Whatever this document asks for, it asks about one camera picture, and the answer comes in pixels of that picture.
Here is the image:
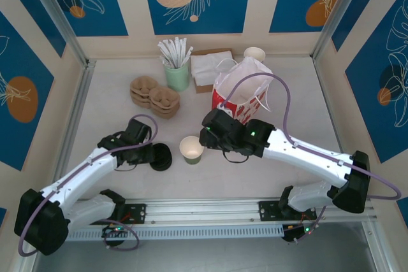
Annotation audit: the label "green paper coffee cup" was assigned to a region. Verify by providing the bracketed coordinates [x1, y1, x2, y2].
[178, 136, 205, 166]

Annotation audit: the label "red white paper bag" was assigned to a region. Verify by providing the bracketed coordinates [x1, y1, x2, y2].
[211, 57, 274, 126]

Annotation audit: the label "cardboard napkin box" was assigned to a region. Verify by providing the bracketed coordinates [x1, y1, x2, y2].
[190, 48, 237, 94]

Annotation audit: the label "small electronics board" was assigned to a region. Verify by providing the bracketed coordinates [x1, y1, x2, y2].
[282, 223, 315, 243]
[101, 224, 130, 240]

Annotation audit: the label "mint green straw holder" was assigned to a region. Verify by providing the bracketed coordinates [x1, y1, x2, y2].
[164, 61, 191, 92]

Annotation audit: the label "white paper napkins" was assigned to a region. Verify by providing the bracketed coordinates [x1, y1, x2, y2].
[191, 50, 238, 87]

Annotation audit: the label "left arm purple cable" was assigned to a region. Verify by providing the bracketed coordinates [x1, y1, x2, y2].
[18, 113, 160, 257]

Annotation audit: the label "aluminium frame beam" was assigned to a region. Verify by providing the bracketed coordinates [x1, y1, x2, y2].
[361, 220, 402, 272]
[8, 60, 96, 272]

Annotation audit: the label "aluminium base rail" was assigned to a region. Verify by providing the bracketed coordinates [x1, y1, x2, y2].
[66, 197, 379, 224]

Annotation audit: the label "slotted grey cable duct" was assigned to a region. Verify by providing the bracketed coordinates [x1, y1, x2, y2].
[68, 224, 284, 241]

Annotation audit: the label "aluminium frame post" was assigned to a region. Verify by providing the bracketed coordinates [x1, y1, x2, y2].
[22, 0, 89, 66]
[313, 0, 374, 61]

